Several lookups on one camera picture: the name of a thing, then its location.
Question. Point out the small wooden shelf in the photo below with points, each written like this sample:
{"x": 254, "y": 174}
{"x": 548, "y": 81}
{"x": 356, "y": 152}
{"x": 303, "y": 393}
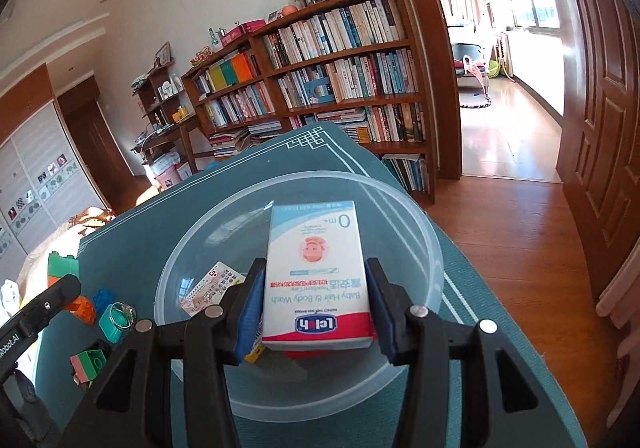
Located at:
{"x": 172, "y": 70}

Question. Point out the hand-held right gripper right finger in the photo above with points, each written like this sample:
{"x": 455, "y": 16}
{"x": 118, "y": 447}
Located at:
{"x": 380, "y": 309}

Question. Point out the wardrobe with white sliding doors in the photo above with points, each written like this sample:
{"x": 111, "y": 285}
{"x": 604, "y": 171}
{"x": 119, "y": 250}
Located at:
{"x": 30, "y": 168}

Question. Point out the green glass bottle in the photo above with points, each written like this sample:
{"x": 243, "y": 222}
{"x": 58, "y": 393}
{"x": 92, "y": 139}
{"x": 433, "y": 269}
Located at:
{"x": 215, "y": 40}

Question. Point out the clear plastic bowl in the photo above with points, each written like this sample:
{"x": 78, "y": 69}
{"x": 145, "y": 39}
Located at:
{"x": 400, "y": 228}

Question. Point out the teal desktop mat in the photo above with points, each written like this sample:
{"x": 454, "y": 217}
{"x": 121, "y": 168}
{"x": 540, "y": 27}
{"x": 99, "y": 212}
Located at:
{"x": 320, "y": 153}

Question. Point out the pink red box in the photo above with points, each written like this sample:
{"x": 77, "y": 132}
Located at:
{"x": 242, "y": 32}

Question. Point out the large wooden bookcase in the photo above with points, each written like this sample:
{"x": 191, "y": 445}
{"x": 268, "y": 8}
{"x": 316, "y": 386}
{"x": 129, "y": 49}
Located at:
{"x": 350, "y": 103}

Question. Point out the orange ball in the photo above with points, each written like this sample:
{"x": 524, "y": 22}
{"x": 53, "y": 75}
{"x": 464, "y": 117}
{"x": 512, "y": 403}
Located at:
{"x": 288, "y": 11}

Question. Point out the yellow mug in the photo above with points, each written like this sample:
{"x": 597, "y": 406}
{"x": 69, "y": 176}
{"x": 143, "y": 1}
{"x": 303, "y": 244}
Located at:
{"x": 182, "y": 116}

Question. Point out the row of colourful books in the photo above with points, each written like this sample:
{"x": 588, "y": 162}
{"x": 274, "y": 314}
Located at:
{"x": 230, "y": 73}

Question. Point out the panelled wooden door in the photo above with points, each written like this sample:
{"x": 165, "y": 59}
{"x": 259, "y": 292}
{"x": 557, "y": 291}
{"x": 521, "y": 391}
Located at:
{"x": 600, "y": 128}

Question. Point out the pink green toy block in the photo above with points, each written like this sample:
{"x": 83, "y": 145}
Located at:
{"x": 92, "y": 363}

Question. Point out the teal dental floss case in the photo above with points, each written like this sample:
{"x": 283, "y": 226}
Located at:
{"x": 114, "y": 330}

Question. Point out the dark brown door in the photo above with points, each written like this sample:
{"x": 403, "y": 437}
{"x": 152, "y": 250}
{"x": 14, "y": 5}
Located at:
{"x": 95, "y": 138}

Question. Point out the green orange toy block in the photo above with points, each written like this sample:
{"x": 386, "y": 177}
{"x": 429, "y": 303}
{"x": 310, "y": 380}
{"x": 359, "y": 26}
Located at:
{"x": 62, "y": 264}

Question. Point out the wooden picture frame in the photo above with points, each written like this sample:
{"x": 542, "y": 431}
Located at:
{"x": 163, "y": 55}

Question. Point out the stack of lying books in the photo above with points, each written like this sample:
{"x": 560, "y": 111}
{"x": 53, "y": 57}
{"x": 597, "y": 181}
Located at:
{"x": 235, "y": 138}

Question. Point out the printed paper packet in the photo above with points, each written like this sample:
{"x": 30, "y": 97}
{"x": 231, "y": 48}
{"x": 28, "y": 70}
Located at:
{"x": 210, "y": 285}

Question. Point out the yellow toy block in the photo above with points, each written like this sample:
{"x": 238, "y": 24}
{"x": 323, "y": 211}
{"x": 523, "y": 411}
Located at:
{"x": 255, "y": 354}

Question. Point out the white baby wash box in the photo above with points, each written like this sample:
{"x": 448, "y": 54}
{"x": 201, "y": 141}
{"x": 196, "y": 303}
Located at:
{"x": 315, "y": 273}

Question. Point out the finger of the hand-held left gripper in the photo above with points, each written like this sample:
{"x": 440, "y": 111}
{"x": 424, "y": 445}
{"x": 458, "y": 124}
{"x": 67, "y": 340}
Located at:
{"x": 35, "y": 315}

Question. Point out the blue toy block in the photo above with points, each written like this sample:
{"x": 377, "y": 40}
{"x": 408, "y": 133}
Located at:
{"x": 105, "y": 300}

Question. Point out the colourful bead toy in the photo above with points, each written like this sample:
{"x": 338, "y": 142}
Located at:
{"x": 201, "y": 58}

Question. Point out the pink bin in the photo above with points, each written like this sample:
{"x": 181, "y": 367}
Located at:
{"x": 167, "y": 178}

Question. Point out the baby rocker chair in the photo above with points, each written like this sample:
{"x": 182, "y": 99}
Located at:
{"x": 470, "y": 58}

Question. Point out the brown printed blanket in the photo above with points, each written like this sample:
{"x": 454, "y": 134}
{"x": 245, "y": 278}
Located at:
{"x": 92, "y": 218}

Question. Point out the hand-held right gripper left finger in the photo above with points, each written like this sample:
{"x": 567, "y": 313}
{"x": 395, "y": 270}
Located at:
{"x": 252, "y": 309}

